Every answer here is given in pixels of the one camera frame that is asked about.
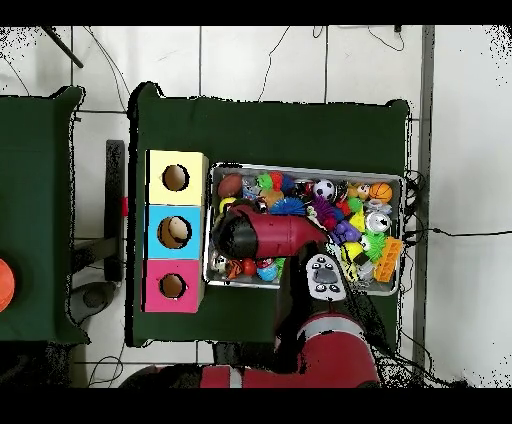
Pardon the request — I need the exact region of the black and white soccer ball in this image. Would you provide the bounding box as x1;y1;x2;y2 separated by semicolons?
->
311;178;336;202

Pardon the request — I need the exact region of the orange toy basketball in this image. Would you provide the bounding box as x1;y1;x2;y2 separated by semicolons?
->
368;182;394;204

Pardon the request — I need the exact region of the large orange ball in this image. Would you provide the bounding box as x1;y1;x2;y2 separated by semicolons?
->
0;257;16;312

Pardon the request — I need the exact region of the purple plastic block toy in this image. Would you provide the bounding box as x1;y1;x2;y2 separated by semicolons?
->
329;219;362;245

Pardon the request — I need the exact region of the orange plastic toy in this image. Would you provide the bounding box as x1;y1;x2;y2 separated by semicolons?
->
373;236;403;284

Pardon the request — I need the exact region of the dark green side table cloth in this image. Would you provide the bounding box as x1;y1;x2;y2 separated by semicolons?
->
0;85;90;346

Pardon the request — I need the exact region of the black cable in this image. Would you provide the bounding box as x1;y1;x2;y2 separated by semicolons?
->
403;226;512;238

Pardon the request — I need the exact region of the shallow clear mesh bin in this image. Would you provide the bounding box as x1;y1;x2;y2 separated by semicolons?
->
202;161;405;297

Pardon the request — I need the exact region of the brown toy football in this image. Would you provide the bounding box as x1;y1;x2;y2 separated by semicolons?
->
216;173;244;199

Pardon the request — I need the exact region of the black panel stand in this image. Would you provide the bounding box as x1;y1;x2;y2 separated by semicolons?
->
104;138;127;283

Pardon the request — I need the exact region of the green spiky toy with eyes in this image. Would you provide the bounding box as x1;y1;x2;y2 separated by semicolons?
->
361;230;387;261

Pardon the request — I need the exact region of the large blue spiky ball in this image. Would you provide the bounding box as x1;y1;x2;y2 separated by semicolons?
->
270;196;307;217

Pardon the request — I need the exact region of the black tripod leg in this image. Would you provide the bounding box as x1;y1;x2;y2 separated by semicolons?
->
39;25;85;69

